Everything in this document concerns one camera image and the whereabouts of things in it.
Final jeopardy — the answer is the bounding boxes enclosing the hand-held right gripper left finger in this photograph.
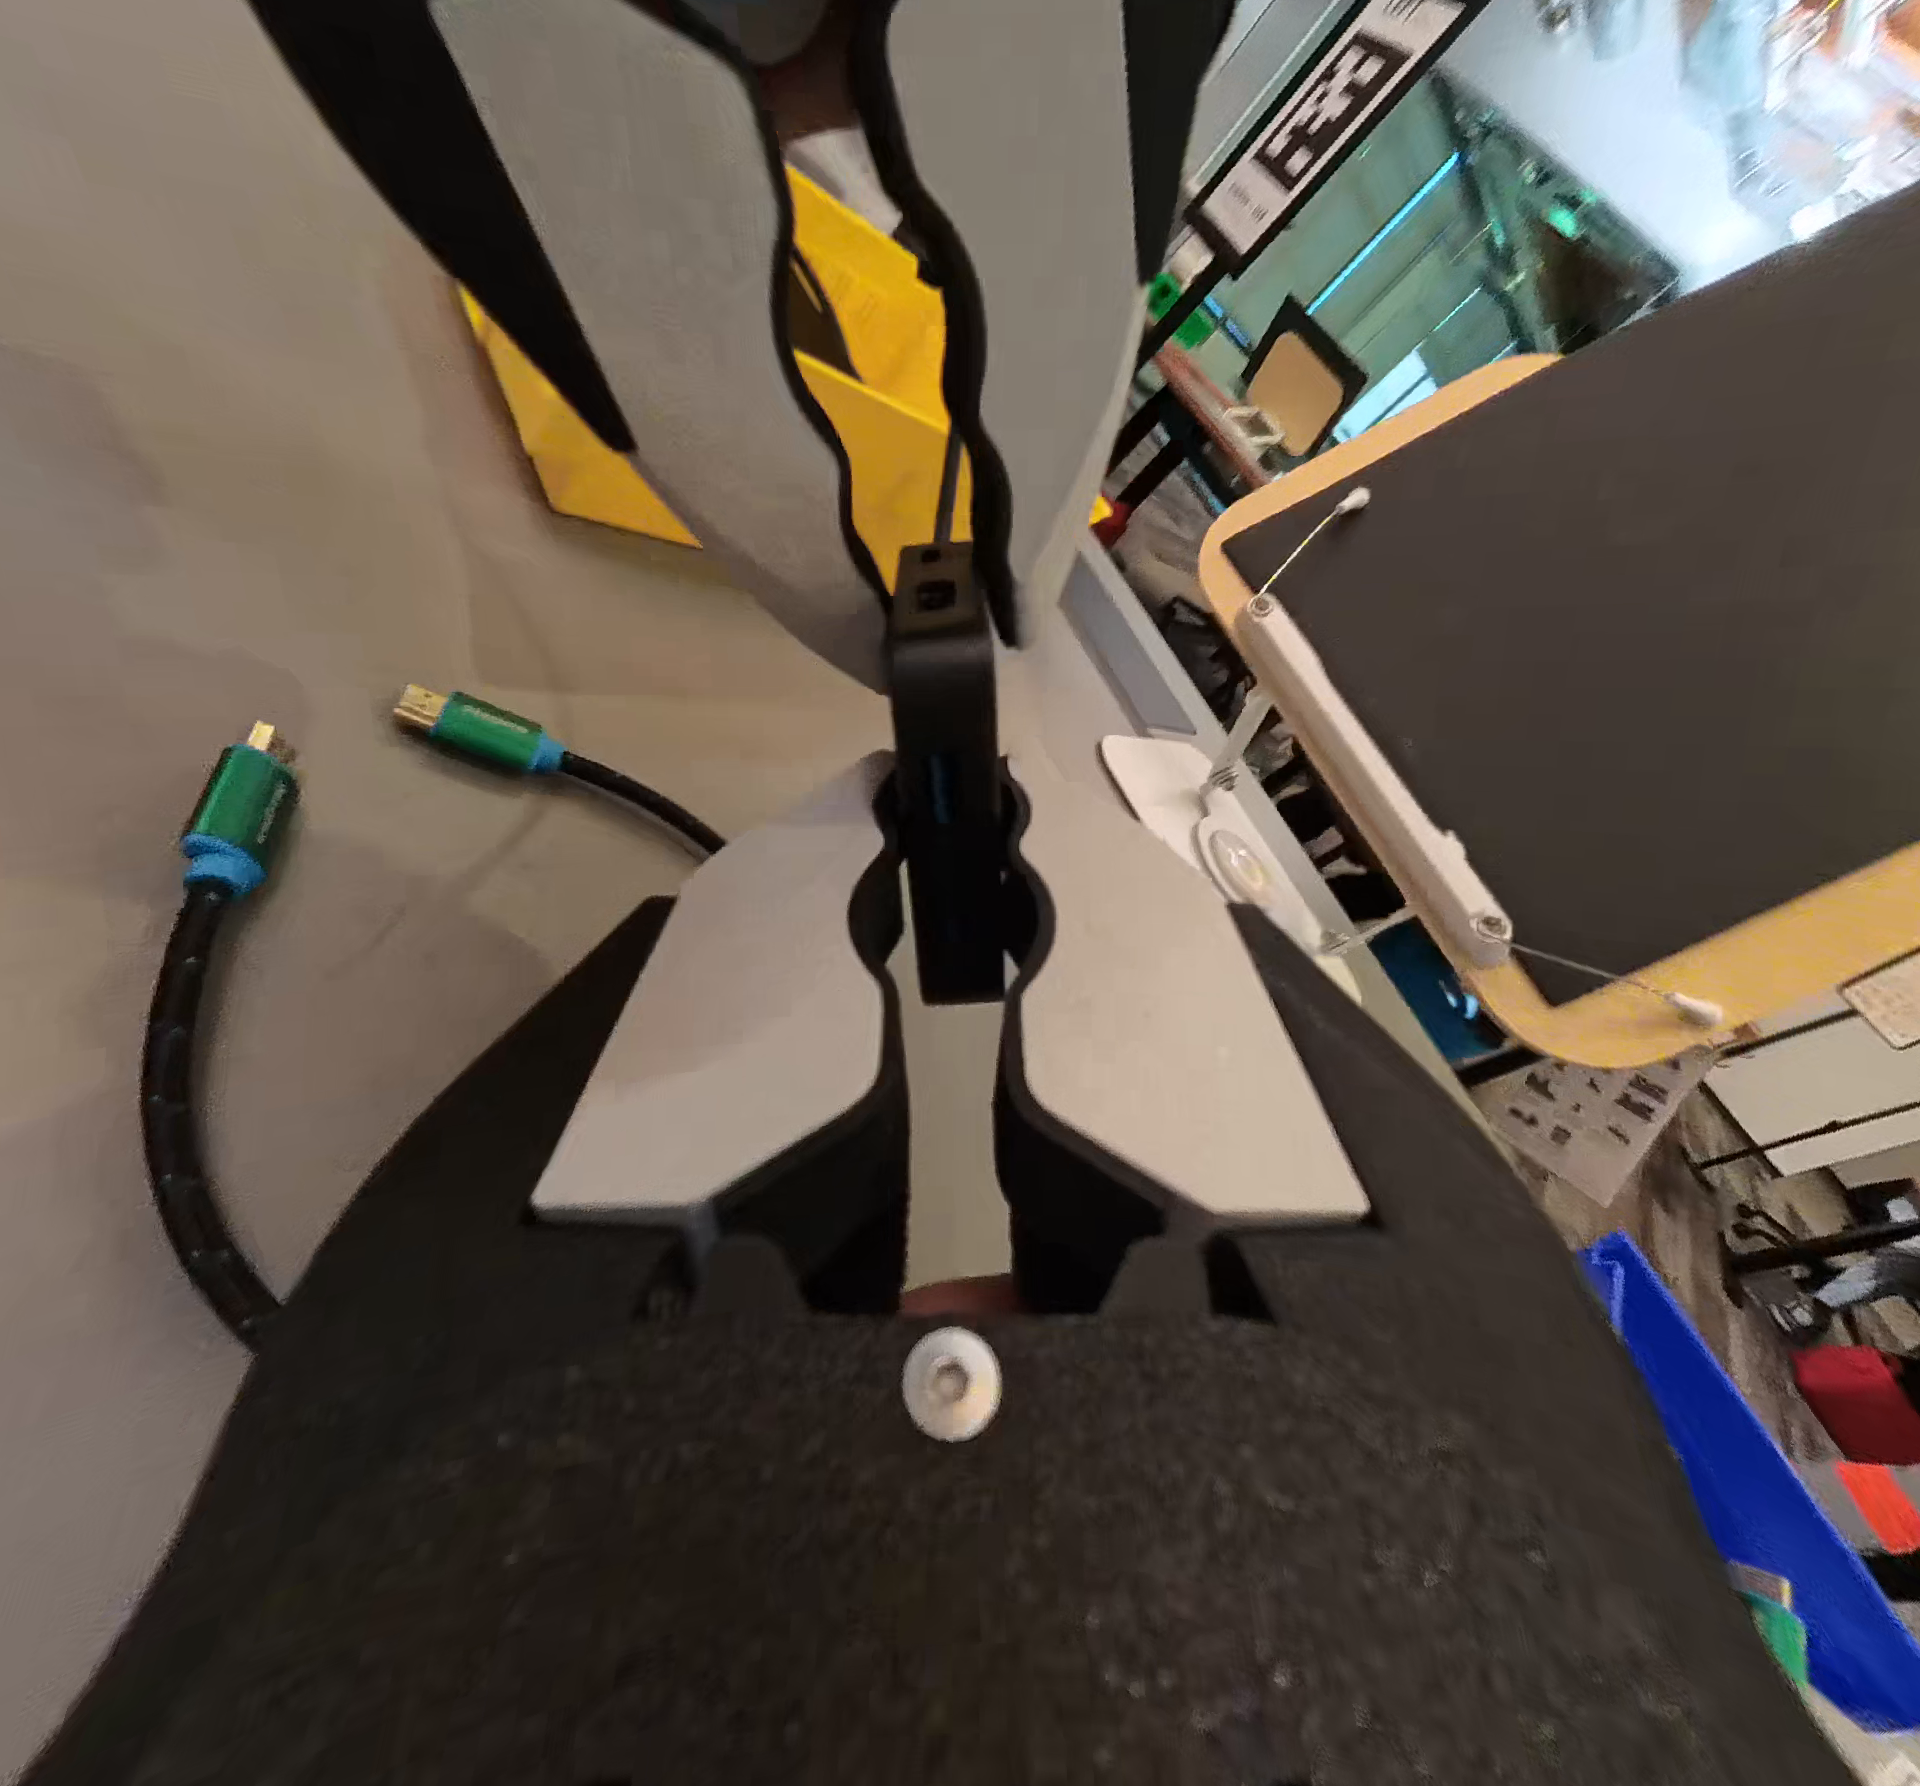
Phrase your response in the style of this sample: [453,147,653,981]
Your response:
[528,752,914,1267]

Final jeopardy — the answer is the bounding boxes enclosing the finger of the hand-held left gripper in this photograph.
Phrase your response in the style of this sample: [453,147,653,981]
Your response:
[426,0,907,695]
[882,0,1157,648]

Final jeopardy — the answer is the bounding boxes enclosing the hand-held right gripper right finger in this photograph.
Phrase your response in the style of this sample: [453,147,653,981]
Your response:
[994,765,1380,1267]

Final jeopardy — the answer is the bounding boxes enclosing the yellow plastic bin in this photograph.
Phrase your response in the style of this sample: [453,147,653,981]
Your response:
[460,159,1125,573]

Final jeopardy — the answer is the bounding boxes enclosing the black adapter with cable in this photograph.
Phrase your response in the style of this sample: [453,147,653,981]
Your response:
[882,413,1010,1011]

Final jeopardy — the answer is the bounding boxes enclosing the black braided cable green plugs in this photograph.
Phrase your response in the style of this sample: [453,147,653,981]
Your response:
[143,687,732,1355]

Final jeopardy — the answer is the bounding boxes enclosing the beige backed chair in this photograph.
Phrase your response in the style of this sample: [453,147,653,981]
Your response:
[1242,301,1372,462]

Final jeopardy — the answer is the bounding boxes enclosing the printed paper sheet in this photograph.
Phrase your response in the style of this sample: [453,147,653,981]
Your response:
[1477,1051,1707,1208]

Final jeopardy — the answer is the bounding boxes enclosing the blue plastic bin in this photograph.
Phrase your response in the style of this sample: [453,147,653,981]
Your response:
[1580,1230,1920,1737]

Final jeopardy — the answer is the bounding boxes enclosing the red box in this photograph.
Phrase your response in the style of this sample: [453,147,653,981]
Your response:
[1793,1341,1920,1459]

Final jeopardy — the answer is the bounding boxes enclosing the black monitor with beige frame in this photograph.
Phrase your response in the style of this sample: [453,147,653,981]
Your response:
[1200,192,1920,1077]

